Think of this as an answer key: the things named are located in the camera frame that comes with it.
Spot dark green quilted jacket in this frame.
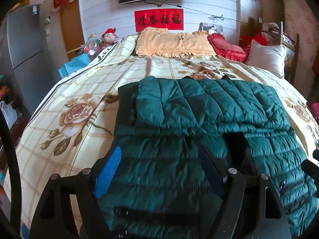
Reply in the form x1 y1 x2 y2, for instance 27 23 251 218
98 77 318 238

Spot red clothes on chair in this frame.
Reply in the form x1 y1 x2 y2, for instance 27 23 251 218
239 31 270 55

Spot maroon blanket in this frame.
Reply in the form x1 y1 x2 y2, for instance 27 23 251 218
306 102 319 124

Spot floral cream bed sheet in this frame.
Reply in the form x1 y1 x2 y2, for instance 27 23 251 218
17 35 318 238

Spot white plastic bag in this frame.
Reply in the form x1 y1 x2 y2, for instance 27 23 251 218
0 101 18 129

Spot white pillow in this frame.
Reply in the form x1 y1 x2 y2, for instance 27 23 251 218
245 40 287 78

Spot wooden chair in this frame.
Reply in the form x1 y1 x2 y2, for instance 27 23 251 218
248 17 300 85

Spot red ruffled heart cushion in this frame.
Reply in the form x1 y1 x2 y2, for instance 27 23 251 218
207 33 248 63

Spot grey refrigerator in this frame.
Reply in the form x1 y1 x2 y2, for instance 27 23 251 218
1 5 55 119

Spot framed photo on headboard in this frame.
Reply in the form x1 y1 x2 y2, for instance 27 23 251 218
199 23 223 35

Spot pig plush toy red hat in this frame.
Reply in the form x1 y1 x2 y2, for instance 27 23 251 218
102 28 118 45

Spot yellow fringed pillow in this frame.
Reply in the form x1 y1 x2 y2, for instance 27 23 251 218
136 27 216 58

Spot black cable near camera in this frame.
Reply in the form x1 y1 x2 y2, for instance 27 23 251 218
0 109 23 239

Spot black cable on wall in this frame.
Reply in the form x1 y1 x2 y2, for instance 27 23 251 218
143 0 240 22

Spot red Chinese wall banner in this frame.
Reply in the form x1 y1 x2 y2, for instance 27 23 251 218
134 9 184 32

